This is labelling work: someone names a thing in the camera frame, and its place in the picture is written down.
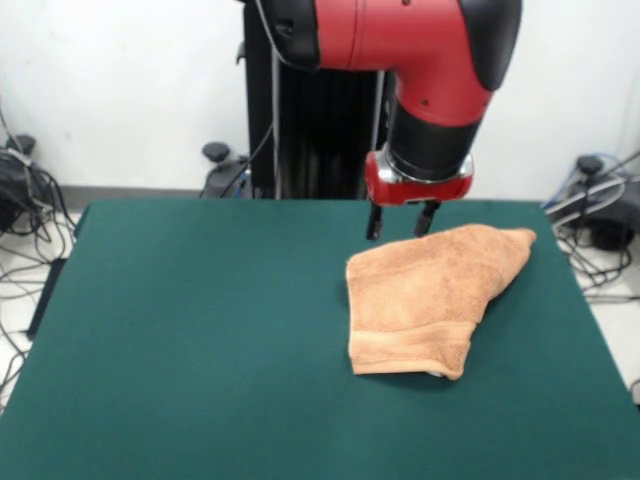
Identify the tan terry towel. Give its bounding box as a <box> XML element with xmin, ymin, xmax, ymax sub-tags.
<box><xmin>344</xmin><ymin>223</ymin><xmax>539</xmax><ymax>381</ymax></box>

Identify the dark green table cloth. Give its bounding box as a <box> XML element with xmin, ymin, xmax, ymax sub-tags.
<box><xmin>0</xmin><ymin>199</ymin><xmax>639</xmax><ymax>480</ymax></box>

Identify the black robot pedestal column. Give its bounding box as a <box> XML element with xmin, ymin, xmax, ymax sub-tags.
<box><xmin>234</xmin><ymin>0</ymin><xmax>396</xmax><ymax>200</ymax></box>

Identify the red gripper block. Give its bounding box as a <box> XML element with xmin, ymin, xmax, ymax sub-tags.
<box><xmin>363</xmin><ymin>151</ymin><xmax>475</xmax><ymax>242</ymax></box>

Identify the gray floor leg black knob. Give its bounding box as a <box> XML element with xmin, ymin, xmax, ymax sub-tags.
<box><xmin>0</xmin><ymin>133</ymin><xmax>66</xmax><ymax>236</ymax></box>
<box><xmin>543</xmin><ymin>153</ymin><xmax>640</xmax><ymax>252</ymax></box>

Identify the gray pedestal foot black knob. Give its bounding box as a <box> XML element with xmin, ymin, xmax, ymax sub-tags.
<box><xmin>199</xmin><ymin>142</ymin><xmax>253</xmax><ymax>199</ymax></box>

